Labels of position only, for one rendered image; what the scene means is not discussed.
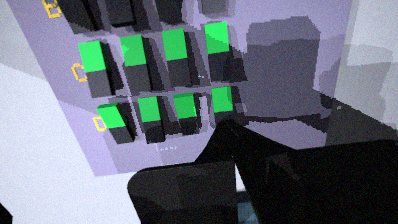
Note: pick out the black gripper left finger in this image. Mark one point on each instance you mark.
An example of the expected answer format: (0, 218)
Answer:
(209, 180)

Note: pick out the lavender switch panel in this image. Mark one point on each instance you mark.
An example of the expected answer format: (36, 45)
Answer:
(144, 83)

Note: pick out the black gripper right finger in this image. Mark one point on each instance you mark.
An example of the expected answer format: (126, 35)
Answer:
(275, 175)

